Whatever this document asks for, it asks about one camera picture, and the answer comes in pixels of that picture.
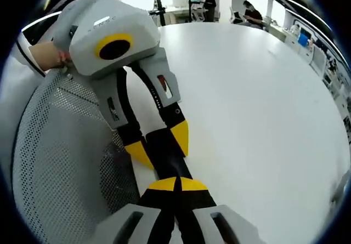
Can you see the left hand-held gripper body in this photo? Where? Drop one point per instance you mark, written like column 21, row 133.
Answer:
column 115, row 27

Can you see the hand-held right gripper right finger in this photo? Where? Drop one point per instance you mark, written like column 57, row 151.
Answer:
column 219, row 224

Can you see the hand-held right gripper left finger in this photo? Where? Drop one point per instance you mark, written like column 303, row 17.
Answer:
column 131, row 222

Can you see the black remote control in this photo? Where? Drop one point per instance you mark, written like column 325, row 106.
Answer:
column 167, row 156

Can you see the black tripod stand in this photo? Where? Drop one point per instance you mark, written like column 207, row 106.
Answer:
column 160, row 8

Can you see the blue box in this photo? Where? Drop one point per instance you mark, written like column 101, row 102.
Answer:
column 303, row 39

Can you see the row of white office desks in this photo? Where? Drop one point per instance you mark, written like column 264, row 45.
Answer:
column 318, row 60

